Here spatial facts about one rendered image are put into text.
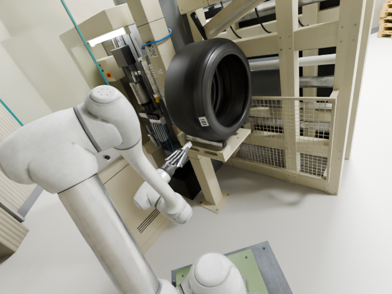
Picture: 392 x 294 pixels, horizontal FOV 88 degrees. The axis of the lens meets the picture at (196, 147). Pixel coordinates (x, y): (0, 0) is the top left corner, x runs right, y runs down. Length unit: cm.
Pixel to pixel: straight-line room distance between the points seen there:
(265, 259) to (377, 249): 103
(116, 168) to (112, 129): 109
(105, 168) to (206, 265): 114
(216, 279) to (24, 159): 57
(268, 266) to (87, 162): 87
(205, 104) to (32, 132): 75
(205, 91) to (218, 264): 76
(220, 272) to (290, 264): 117
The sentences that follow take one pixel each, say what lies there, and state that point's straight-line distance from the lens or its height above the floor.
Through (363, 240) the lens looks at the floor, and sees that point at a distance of 199.
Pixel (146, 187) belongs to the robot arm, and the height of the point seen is 103.
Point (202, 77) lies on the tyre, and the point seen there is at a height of 136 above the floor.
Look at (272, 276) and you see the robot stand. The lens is 108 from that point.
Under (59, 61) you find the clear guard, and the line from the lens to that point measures 148.
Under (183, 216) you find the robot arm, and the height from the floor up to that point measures 92.
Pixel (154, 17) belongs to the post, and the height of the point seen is 167.
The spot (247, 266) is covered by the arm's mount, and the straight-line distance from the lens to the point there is 100.
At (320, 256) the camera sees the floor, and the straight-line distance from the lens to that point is 187.
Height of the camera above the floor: 165
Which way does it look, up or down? 33 degrees down
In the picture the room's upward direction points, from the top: 20 degrees counter-clockwise
